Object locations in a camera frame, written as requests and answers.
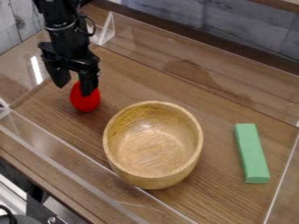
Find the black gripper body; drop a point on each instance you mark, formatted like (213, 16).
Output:
(66, 53)

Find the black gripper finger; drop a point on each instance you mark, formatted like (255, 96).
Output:
(89, 81)
(59, 72)

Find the red felt strawberry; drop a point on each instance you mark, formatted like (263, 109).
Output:
(85, 103)

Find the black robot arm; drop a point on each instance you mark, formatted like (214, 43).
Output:
(62, 13)

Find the wooden bowl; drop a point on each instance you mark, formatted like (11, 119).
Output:
(153, 142)

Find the green rectangular block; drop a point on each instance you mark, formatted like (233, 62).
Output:
(255, 169)

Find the clear acrylic tray enclosure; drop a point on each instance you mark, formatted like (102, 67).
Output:
(52, 142)

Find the black metal bracket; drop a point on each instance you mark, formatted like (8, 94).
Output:
(38, 211)

